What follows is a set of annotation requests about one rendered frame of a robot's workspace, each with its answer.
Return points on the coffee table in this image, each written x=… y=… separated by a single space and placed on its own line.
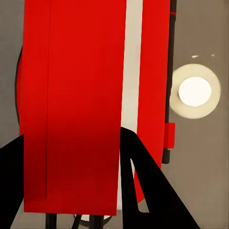
x=199 y=106

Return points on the radio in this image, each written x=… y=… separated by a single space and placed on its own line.
x=86 y=69

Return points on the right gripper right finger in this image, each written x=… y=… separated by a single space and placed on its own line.
x=166 y=210

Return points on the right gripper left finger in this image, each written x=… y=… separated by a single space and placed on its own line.
x=11 y=180

